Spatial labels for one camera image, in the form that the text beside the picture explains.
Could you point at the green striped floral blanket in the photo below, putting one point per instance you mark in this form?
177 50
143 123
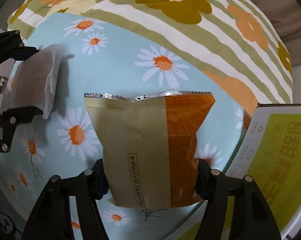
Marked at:
231 41

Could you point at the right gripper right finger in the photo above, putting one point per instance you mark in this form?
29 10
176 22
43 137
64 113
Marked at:
234 201

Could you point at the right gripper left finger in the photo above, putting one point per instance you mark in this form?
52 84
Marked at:
67 208

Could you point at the blue daisy tablecloth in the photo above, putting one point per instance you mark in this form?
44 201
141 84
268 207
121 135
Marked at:
108 59

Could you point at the yellow-green cardboard box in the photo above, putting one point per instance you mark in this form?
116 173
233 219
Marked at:
271 154

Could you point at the beige orange snack bag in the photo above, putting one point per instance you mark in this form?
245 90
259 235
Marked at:
149 145

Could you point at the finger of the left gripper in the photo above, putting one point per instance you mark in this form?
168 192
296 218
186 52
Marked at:
11 119
12 47

